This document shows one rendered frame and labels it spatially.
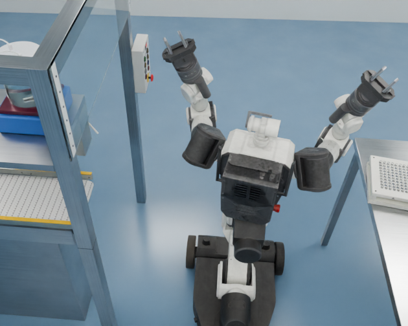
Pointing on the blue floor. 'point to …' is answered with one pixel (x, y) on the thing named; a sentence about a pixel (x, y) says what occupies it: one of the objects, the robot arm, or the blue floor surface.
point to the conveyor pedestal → (36, 280)
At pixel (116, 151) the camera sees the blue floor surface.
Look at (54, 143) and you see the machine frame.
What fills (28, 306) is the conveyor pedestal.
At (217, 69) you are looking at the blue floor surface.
